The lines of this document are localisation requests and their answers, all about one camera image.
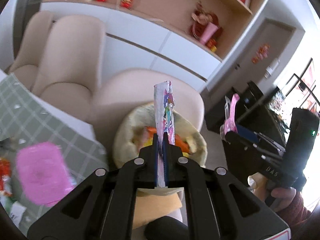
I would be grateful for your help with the red white snack wrapper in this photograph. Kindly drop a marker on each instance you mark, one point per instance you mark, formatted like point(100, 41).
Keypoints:
point(5, 177)

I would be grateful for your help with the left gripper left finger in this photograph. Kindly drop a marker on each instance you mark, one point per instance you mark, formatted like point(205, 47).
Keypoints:
point(147, 173)

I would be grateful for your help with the white sideboard cabinet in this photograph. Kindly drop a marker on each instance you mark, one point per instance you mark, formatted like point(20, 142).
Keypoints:
point(143, 42)

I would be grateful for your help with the pink bouquet doll decoration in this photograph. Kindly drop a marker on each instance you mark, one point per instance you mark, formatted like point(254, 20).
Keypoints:
point(205, 27)

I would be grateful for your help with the colourful cartoon wrapper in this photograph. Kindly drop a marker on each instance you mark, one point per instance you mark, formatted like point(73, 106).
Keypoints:
point(164, 119)

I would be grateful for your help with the pink tissue pack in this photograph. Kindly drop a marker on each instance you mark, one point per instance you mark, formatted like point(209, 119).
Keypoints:
point(43, 174)

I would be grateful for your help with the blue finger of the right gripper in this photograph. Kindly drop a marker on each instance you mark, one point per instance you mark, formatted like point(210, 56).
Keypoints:
point(247, 134)

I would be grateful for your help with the beige chair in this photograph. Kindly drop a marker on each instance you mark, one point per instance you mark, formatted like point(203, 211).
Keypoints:
point(26, 65)
point(135, 87)
point(69, 71)

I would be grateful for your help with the person's right hand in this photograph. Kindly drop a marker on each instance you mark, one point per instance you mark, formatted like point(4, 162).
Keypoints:
point(283, 197)

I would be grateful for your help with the beige chair far left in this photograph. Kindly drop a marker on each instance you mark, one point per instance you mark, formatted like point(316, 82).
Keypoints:
point(26, 65)

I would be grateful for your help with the green grid table mat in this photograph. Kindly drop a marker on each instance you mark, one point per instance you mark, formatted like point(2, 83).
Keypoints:
point(28, 121)

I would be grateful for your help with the dark door with ornament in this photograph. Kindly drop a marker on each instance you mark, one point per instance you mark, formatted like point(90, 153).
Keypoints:
point(267, 44)

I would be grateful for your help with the pink plastic wrapper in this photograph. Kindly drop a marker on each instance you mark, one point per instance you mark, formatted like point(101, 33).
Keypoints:
point(229, 124)

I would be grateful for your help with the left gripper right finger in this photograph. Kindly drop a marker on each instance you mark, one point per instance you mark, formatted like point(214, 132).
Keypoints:
point(174, 173)

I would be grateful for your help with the beige chair near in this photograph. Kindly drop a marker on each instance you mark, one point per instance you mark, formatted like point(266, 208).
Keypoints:
point(135, 87)

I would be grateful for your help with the beige chair middle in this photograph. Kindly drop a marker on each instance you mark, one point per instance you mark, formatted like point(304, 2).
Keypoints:
point(69, 71)

